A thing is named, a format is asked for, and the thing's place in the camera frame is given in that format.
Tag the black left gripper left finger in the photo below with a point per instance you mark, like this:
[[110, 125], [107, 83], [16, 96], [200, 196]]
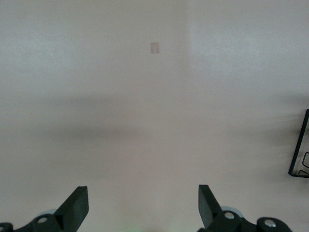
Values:
[[65, 212]]

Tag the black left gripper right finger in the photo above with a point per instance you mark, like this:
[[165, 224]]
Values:
[[217, 220]]

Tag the brown tape square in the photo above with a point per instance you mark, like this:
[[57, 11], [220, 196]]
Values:
[[155, 47]]

